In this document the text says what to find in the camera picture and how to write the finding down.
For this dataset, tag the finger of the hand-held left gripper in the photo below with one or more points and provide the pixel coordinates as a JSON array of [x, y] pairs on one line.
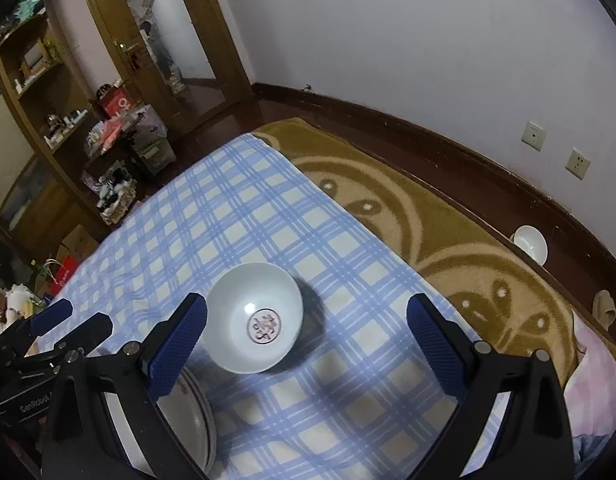
[[90, 332], [50, 317]]

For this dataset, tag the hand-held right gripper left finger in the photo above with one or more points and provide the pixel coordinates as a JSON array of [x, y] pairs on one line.
[[178, 350]]

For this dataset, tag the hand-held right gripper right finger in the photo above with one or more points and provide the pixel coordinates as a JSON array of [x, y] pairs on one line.
[[433, 350]]

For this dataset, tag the white bowl with round emblem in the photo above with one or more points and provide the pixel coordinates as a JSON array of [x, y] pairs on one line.
[[258, 290]]

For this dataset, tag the white spiky plush toy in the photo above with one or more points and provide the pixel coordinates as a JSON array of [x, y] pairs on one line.
[[20, 297]]

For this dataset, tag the red paper bag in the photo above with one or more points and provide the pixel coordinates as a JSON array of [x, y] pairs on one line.
[[65, 280]]

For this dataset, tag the green bottle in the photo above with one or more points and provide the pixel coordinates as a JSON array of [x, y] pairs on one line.
[[37, 275]]

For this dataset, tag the cardboard box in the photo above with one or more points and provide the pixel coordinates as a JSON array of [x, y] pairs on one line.
[[78, 245]]

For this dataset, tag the wooden wardrobe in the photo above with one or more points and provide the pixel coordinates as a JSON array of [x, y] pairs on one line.
[[43, 210]]

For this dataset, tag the wicker basket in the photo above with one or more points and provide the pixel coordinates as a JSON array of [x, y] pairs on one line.
[[120, 210]]

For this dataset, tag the small plain white bowl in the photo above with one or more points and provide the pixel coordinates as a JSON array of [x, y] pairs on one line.
[[530, 242]]

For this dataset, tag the blue plaid cloth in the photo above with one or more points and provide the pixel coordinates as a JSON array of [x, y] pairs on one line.
[[268, 220]]

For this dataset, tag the pink bed sheet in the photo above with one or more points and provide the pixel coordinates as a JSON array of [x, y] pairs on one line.
[[588, 390]]

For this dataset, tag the beige slipper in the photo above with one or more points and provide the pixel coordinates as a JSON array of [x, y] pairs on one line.
[[605, 310]]

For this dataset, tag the clear plastic storage box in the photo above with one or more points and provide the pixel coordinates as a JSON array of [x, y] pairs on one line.
[[158, 155]]

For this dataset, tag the small black side table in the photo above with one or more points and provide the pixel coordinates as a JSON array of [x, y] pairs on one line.
[[133, 142]]

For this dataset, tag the pink plastic bag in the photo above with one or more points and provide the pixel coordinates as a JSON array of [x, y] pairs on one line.
[[115, 132]]

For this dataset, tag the red gift box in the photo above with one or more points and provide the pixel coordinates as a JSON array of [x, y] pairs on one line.
[[119, 102]]

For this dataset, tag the wooden corner shelf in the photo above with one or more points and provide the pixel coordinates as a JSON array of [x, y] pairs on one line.
[[33, 77]]

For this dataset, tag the wooden door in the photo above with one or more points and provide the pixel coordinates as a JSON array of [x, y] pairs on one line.
[[228, 70]]

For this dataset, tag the white power wall socket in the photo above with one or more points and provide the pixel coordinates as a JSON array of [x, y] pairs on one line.
[[578, 162]]

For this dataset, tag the white coaxial wall socket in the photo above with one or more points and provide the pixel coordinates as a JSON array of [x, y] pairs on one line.
[[533, 135]]

